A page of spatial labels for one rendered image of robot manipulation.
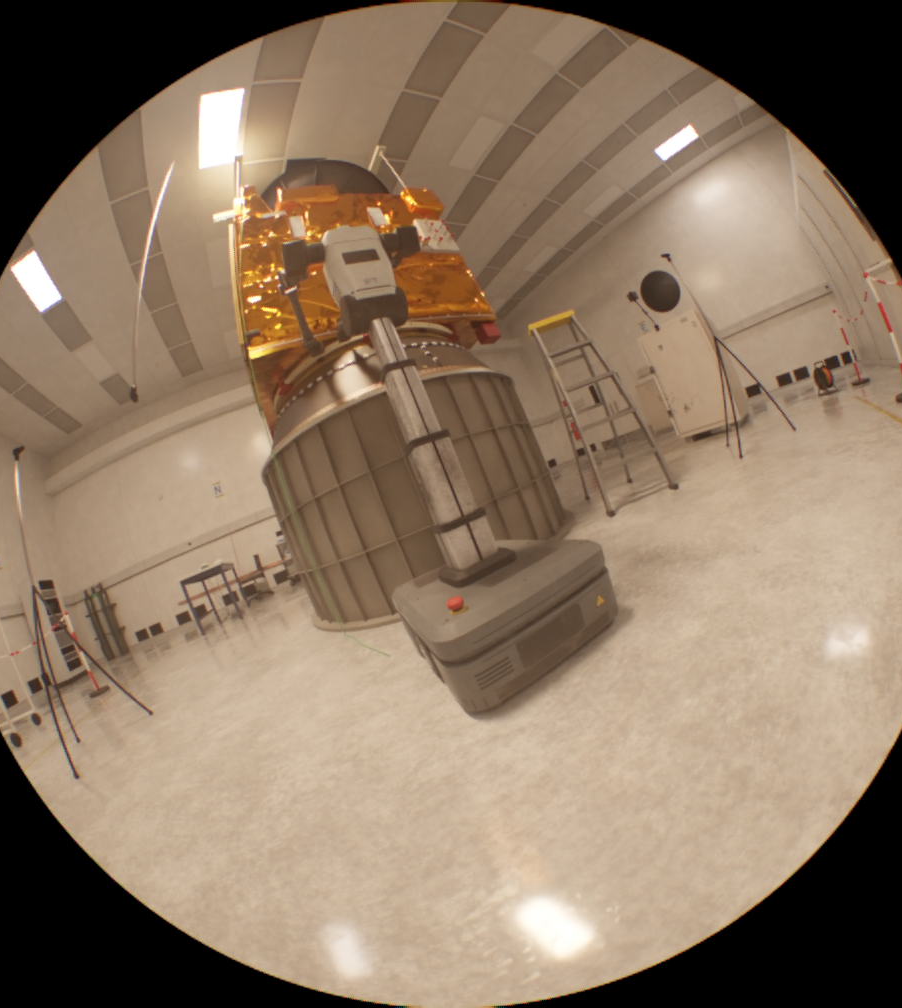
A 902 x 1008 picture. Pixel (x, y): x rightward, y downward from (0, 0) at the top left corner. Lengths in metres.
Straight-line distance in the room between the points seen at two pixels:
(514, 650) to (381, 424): 1.32
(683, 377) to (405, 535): 3.77
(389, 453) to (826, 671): 1.80
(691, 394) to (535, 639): 3.94
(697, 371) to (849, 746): 4.10
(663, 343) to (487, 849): 4.53
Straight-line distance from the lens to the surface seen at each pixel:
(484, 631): 0.71
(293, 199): 3.43
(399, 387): 1.01
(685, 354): 4.39
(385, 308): 1.15
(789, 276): 8.46
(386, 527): 1.68
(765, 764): 0.61
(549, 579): 0.78
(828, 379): 5.06
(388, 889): 0.63
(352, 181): 4.20
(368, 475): 1.69
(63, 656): 7.65
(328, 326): 2.29
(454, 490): 0.94
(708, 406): 4.36
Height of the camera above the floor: 0.51
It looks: 2 degrees down
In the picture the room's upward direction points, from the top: 22 degrees counter-clockwise
